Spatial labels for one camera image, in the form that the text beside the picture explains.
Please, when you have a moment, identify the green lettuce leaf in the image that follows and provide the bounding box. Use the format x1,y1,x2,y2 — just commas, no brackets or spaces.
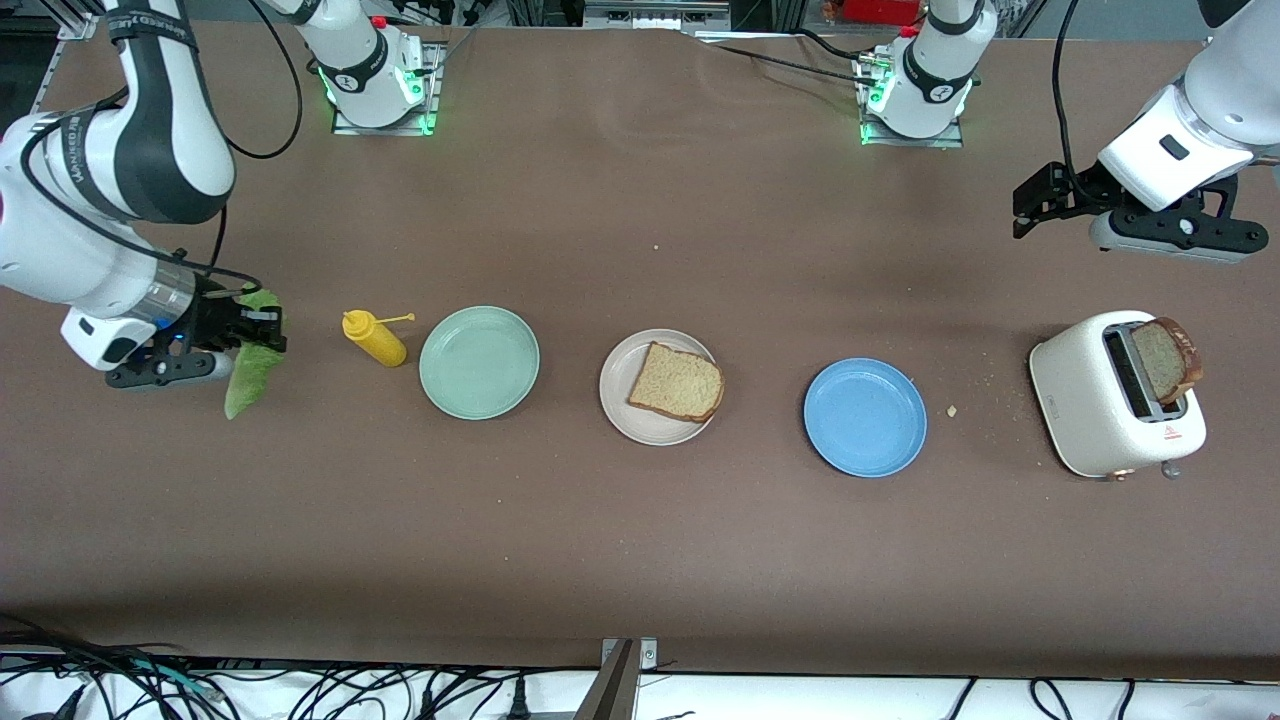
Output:
222,288,287,422

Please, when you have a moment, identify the yellow mustard squeeze bottle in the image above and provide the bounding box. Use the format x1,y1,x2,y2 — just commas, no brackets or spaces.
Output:
342,309,417,368

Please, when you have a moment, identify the dark crust bread slice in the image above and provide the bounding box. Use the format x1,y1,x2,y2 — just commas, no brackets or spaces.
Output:
1130,317,1204,406

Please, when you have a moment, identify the light crust bread slice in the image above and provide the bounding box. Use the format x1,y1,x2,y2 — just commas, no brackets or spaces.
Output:
627,341,726,424

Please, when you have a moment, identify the green round plate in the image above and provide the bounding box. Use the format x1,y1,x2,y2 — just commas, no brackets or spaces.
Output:
419,305,541,421

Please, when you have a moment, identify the blue round plate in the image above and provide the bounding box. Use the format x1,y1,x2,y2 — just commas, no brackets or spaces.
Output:
804,358,928,479

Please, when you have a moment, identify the beige round plate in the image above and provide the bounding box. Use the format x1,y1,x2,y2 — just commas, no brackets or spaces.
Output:
599,329,722,446

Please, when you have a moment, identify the white two-slot toaster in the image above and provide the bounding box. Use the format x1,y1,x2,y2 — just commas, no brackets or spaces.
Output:
1029,310,1208,481

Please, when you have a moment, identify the red box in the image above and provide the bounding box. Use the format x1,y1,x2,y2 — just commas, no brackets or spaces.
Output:
825,0,926,26

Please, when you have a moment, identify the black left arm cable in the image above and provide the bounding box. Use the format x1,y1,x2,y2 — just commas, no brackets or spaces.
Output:
1051,0,1111,206

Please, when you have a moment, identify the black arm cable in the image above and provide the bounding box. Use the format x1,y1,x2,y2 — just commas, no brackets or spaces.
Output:
20,0,306,296
1051,0,1111,206

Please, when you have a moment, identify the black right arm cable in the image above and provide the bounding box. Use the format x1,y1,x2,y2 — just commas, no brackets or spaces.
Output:
20,0,306,296

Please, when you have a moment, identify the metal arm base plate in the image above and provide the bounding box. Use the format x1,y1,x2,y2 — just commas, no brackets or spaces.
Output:
855,55,966,149
330,40,443,136

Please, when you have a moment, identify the teal cable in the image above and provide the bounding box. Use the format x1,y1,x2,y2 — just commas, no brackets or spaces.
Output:
125,658,216,698

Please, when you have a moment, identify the metal table edge bracket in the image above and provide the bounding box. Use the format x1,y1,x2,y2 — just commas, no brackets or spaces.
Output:
597,637,661,720

